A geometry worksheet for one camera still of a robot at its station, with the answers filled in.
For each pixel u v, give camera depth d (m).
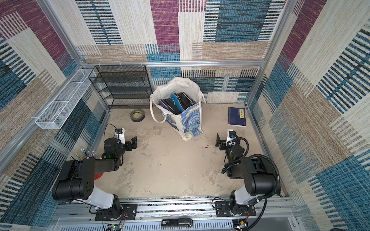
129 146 0.85
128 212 0.73
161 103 0.94
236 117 1.12
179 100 0.97
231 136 0.76
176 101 0.98
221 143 0.81
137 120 1.12
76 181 0.48
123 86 1.10
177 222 0.66
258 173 0.48
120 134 0.82
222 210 0.73
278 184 0.43
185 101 1.00
